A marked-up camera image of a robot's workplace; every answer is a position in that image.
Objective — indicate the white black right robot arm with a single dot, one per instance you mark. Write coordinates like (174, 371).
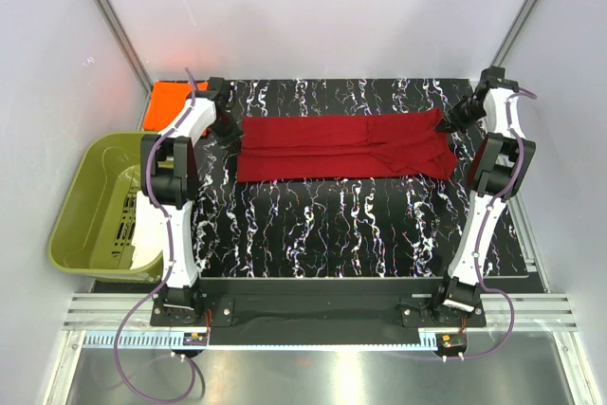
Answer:
(495, 175)

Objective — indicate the aluminium frame rail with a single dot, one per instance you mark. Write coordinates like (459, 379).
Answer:
(548, 312)

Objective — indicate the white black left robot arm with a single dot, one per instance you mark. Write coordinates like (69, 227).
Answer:
(169, 179)

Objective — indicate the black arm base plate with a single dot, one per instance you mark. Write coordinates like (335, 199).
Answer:
(324, 334)

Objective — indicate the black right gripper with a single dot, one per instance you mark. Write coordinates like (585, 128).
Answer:
(451, 123)

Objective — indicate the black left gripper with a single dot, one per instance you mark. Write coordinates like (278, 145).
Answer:
(234, 136)

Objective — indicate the orange connector block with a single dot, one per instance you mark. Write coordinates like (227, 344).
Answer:
(195, 339)
(452, 340)

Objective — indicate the left orange connector block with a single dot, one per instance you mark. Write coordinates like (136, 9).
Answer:
(195, 339)

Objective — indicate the folded orange t shirt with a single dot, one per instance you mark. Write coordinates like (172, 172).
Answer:
(166, 104)

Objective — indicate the right orange connector block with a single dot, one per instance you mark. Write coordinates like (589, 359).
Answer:
(452, 340)

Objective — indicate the red t shirt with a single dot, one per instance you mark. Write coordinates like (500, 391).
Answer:
(344, 146)

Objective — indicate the olive green plastic bin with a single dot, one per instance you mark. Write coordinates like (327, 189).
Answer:
(93, 232)

